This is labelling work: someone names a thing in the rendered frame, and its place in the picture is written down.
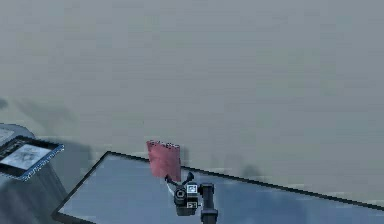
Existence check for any red notepad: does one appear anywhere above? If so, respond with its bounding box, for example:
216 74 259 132
145 139 183 183

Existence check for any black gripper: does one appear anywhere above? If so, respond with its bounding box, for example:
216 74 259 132
164 171 195 216

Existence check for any blue black-edged table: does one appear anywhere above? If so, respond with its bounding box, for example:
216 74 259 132
51 150 384 224

